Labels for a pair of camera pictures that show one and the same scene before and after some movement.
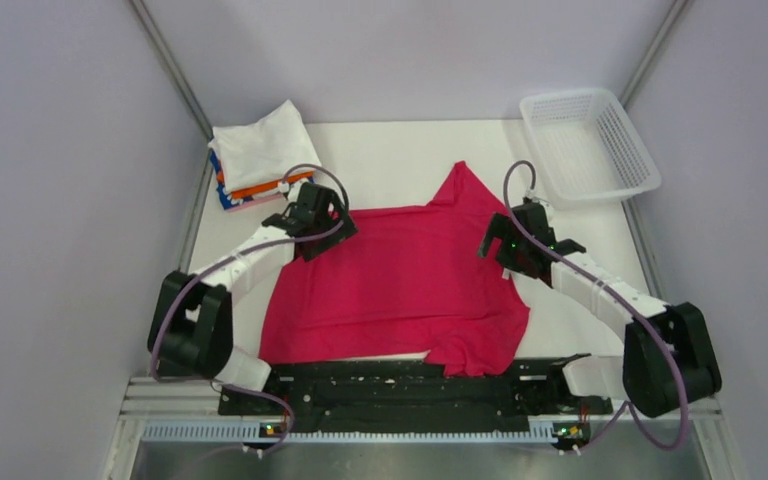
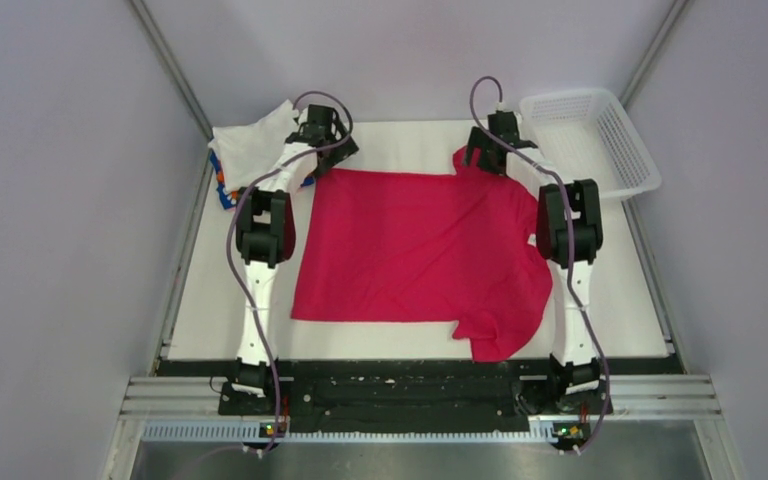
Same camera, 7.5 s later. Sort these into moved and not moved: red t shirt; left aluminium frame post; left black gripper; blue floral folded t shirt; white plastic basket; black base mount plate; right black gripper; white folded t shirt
Moved: left black gripper; right black gripper; red t shirt
Not moved: white folded t shirt; left aluminium frame post; white plastic basket; blue floral folded t shirt; black base mount plate
